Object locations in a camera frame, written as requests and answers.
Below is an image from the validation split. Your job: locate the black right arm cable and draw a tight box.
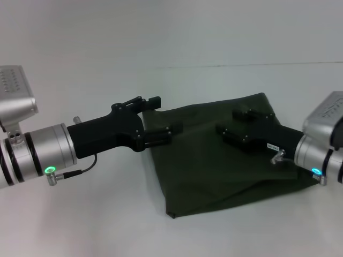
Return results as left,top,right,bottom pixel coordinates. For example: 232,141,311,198
282,157,328,186

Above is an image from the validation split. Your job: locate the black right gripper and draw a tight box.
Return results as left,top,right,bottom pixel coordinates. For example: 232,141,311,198
215,107,305,164

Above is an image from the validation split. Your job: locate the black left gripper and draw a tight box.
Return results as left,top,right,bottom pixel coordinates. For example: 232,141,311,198
66,95,184,159

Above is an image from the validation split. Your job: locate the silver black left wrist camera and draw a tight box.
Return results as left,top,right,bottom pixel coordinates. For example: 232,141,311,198
0,65,39,132

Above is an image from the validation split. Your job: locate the dark green shirt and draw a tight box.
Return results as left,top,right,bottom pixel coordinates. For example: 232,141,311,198
141,92,324,220

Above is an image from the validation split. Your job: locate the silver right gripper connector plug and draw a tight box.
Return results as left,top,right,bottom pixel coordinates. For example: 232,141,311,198
270,150,286,165

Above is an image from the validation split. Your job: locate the dark left arm cable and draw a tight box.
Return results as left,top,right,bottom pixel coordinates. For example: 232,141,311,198
46,153,98,186

